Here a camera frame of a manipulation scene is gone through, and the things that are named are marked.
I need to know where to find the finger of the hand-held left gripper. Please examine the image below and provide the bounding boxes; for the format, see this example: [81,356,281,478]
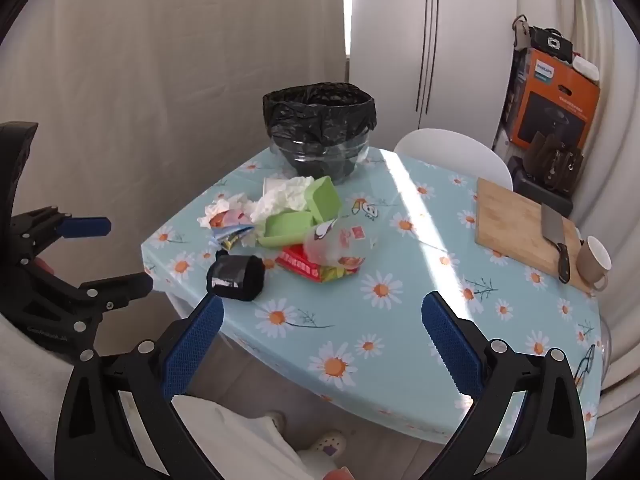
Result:
[10,209,112,266]
[75,272,154,313]

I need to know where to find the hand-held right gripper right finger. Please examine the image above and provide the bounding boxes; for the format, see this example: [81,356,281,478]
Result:
[421,291,587,480]

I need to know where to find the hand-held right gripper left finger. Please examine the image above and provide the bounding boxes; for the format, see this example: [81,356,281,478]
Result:
[54,291,226,480]

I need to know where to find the colourful foil wrapper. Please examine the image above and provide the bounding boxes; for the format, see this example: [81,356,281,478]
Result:
[212,222,257,252]

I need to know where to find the small white tissue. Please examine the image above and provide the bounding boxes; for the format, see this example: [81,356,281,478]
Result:
[197,194,257,232]

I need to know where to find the red snack packet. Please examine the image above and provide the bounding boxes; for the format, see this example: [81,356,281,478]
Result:
[275,244,366,286]

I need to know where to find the green plastic lid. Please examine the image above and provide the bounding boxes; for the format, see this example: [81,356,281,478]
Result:
[257,210,316,249]

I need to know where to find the white paper cup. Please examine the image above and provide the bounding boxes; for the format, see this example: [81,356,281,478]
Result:
[301,217,377,267]

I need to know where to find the large white tissue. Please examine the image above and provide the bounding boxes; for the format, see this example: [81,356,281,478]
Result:
[251,176,317,227]

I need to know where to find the green plastic box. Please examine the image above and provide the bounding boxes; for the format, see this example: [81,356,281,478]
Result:
[307,176,344,222]

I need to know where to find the clear glass bowl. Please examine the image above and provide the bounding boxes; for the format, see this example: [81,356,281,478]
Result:
[270,127,372,186]

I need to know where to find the black trash bag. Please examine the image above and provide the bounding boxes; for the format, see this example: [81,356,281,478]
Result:
[262,81,377,153]

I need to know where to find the daisy print tablecloth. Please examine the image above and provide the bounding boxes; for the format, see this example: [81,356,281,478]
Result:
[141,147,601,456]

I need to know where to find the person's white trousers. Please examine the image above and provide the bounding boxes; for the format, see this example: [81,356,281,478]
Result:
[172,394,331,480]

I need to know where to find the wooden cutting board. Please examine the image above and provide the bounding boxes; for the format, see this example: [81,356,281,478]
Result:
[474,177,593,293]

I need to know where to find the white slipper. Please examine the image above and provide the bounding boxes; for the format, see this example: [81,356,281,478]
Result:
[304,430,348,461]

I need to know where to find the steel cleaver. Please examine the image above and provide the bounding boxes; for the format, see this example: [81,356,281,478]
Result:
[540,202,572,285]

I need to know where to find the beige mug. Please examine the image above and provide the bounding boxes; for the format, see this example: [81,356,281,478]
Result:
[576,235,612,292]

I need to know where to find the beige curtain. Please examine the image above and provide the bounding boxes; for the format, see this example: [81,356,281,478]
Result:
[0,0,351,311]

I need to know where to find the white chair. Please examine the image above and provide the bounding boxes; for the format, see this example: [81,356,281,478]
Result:
[393,128,514,192]

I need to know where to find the brown handbag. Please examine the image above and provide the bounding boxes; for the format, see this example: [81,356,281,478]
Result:
[526,131,586,197]

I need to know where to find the orange appliance box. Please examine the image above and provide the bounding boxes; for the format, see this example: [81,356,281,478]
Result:
[509,48,601,152]

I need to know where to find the white wardrobe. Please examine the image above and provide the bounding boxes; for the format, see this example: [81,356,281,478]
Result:
[349,0,518,158]

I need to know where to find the black handbag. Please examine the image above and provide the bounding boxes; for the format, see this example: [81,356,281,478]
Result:
[527,25,574,64]

